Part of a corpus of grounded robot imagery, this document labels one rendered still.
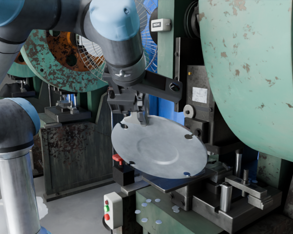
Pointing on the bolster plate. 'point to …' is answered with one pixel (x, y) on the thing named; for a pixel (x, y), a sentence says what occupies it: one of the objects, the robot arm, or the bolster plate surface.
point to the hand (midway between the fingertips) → (147, 120)
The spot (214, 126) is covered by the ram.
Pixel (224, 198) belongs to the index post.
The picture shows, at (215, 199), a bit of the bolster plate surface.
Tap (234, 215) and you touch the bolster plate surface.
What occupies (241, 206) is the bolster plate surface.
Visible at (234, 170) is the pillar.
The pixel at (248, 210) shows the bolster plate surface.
